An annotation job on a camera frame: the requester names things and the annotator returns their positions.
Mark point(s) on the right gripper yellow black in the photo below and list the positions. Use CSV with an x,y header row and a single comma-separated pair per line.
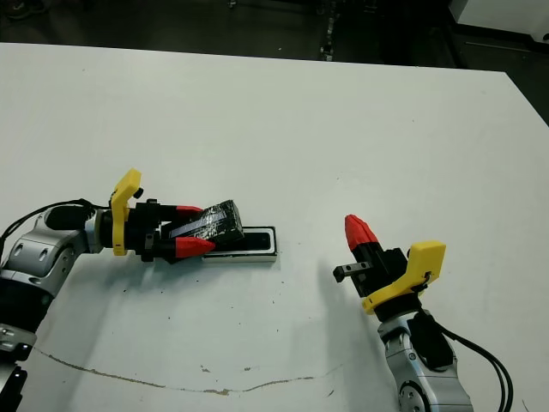
x,y
390,279

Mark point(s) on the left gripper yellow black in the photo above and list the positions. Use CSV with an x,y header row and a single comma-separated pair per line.
x,y
141,227

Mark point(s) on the black camera box lid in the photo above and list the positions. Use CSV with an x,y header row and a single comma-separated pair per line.
x,y
218,221

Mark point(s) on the black phone-like camera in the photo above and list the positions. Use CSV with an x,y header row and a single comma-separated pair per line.
x,y
259,241

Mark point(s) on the dark metal pole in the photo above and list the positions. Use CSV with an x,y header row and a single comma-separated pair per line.
x,y
329,34

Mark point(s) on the grey shoe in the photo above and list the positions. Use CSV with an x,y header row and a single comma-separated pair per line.
x,y
23,7

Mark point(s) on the white camera box base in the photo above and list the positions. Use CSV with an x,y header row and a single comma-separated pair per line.
x,y
240,258

